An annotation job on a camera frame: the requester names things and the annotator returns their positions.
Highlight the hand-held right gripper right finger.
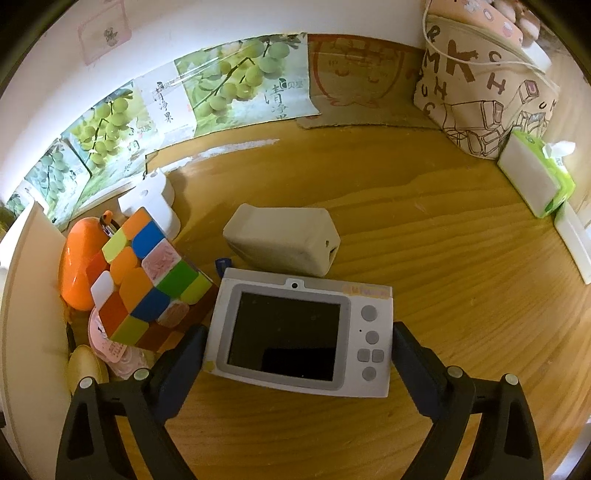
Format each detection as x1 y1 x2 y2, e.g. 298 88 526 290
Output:
392 322 546 480

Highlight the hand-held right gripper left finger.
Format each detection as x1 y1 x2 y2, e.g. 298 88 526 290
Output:
55 324 208 480

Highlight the colourful puzzle cube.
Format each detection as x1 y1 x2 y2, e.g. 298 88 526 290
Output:
91 208 220 352

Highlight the white digital camera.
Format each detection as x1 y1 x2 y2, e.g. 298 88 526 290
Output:
202 268 394 399

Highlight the white plastic bin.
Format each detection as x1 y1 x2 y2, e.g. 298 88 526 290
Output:
0 200 75 480

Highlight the orange plastic object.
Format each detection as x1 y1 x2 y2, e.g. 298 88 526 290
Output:
59 211 122 310

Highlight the beige power adapter block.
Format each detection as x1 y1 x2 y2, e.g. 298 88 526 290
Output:
223 203 341 278

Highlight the white box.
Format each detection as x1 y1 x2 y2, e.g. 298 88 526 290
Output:
554 203 591 284

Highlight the green tissue pack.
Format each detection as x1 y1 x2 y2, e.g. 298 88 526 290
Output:
497 129 577 219

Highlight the letter print fabric bag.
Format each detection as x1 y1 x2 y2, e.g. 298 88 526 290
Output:
412 11 559 160

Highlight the brown cardboard sheet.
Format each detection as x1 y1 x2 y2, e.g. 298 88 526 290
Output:
295 34 444 131

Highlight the grape print cardboard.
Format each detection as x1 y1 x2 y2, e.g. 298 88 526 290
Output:
4 32 321 232

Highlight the pink printed pouch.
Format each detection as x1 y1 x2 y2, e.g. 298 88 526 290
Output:
429 0 541 47

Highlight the pink wall sticker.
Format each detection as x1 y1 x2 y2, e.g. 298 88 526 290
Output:
78 0 132 65

